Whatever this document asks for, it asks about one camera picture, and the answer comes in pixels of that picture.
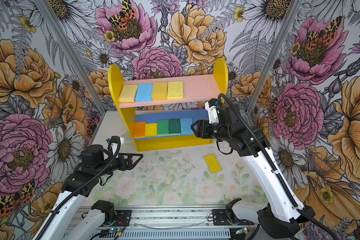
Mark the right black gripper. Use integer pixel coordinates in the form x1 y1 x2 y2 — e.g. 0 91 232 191
190 119 232 142

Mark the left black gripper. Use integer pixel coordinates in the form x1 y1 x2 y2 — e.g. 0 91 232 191
95 152 144 177

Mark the light blue sponge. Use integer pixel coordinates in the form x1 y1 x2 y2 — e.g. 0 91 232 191
180 118 194 136

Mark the dark green sponge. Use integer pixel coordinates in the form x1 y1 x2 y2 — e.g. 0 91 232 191
169 119 181 136

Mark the orange sponge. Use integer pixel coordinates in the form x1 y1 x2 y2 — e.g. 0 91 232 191
133 122 146 139

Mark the small yellow sponge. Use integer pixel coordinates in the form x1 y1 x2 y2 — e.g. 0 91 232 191
204 154 222 174

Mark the light green sponge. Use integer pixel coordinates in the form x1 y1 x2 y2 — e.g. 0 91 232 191
157 120 169 137

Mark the bright yellow sponge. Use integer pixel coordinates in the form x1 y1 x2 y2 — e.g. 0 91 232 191
145 123 158 138

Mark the yellow porous sponge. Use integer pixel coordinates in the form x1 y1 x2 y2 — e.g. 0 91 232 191
167 81 184 100

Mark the golden yellow sponge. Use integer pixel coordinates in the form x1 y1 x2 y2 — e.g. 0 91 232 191
152 82 168 101

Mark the blue porous sponge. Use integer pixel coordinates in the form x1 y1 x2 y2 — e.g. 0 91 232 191
135 84 153 102

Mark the pale yellow sponge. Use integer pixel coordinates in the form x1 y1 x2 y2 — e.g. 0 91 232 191
118 85 139 103

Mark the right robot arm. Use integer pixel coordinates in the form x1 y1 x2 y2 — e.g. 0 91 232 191
191 99 315 239

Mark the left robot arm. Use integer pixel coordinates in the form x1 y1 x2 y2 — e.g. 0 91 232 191
34 143 144 240

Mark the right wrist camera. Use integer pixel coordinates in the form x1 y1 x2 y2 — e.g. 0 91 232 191
205 99 219 124

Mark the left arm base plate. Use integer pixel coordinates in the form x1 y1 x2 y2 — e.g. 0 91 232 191
104 210 132 227

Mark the aluminium front rail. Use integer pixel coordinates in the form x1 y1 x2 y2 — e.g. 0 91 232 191
41 205 301 230

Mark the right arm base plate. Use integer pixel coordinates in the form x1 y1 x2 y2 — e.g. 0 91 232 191
212 209 254 226

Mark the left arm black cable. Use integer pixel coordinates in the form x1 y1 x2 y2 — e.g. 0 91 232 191
34 135 122 240

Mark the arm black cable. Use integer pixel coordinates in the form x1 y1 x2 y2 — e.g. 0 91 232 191
34 135 122 240
217 93 340 240

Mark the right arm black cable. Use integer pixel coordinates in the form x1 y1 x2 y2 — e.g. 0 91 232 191
217 93 340 240

